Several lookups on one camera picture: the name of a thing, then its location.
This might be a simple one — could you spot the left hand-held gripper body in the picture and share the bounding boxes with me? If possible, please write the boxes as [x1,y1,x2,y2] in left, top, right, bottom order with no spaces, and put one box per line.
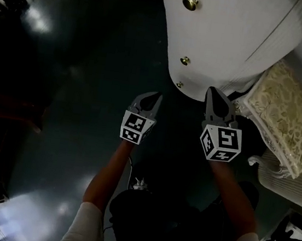
[118,104,159,148]

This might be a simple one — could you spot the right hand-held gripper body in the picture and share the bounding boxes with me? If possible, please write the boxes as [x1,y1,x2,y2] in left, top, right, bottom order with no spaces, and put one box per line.
[196,115,245,166]

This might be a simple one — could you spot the person's left forearm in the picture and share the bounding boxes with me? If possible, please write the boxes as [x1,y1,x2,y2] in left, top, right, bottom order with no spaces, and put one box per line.
[80,135,138,217]

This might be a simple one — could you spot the person's right forearm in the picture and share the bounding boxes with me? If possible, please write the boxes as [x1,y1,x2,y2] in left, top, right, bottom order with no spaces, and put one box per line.
[199,159,266,240]

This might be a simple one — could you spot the white dressing table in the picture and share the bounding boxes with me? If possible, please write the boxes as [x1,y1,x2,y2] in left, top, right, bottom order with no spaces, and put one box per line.
[135,0,302,214]

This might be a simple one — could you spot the white stool with patterned cushion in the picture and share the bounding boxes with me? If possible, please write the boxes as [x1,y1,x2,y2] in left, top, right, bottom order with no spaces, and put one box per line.
[224,53,302,182]

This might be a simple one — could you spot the person's black left shoe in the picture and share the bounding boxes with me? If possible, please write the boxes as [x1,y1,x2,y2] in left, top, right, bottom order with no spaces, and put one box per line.
[129,175,155,194]

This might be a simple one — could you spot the person's black trousers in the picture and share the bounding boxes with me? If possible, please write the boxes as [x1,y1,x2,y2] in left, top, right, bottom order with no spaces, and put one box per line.
[104,164,261,241]

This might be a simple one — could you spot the person's light grey sweatshirt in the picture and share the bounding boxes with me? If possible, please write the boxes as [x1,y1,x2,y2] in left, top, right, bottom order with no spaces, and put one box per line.
[56,198,273,241]

